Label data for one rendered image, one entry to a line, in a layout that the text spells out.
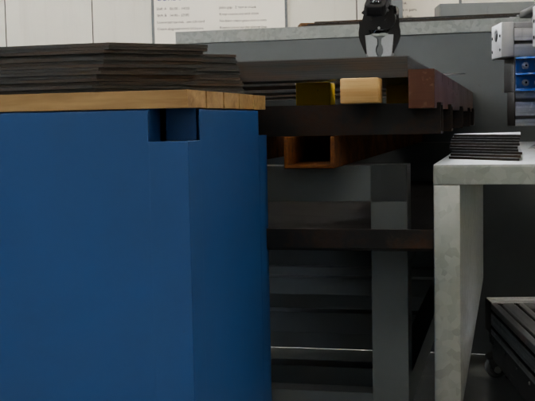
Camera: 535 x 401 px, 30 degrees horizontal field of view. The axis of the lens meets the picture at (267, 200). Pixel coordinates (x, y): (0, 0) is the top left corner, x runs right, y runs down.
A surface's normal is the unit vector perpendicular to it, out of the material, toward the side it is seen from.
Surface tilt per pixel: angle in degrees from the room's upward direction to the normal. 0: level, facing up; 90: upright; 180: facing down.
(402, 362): 90
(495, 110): 90
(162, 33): 90
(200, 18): 90
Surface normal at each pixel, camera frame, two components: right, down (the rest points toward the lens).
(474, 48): -0.23, 0.08
